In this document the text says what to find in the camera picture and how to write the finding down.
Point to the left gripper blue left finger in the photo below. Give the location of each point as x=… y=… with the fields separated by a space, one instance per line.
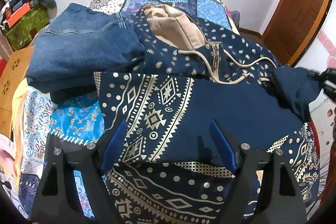
x=113 y=147

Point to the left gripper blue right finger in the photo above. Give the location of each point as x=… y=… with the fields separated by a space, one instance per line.
x=226 y=145

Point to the navy patterned hoodie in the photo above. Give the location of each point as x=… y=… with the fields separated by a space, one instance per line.
x=169 y=170

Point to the blue patchwork bed cover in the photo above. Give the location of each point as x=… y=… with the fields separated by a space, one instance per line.
x=77 y=119

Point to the brown wooden door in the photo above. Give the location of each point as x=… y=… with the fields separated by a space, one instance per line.
x=293 y=27

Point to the yellow cloth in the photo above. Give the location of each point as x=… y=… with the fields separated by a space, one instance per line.
x=18 y=104

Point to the folded blue denim jeans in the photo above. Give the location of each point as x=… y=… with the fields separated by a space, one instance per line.
x=78 y=43

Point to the wooden bedside table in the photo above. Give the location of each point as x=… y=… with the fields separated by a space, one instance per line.
x=13 y=74

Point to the orange box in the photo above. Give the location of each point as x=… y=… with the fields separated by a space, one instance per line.
x=18 y=14

